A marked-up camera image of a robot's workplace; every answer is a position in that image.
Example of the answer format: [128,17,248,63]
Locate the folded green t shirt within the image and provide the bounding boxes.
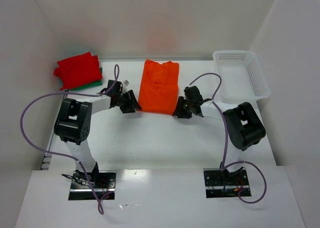
[67,68,103,91]

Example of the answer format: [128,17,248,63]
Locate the white plastic basket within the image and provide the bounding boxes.
[212,50,271,102]

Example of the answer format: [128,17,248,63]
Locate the orange t shirt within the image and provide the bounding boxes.
[138,59,180,115]

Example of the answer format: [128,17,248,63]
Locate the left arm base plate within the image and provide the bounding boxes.
[62,171,117,200]

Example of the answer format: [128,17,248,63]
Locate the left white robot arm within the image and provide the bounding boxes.
[54,80,142,187]

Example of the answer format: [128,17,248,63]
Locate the folded red t shirt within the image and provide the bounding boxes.
[53,52,103,90]

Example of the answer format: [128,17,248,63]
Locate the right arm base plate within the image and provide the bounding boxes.
[203,168,251,198]

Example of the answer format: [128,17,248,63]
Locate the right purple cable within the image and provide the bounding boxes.
[187,73,268,204]

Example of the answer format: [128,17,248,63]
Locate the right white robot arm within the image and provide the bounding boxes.
[172,86,266,176]

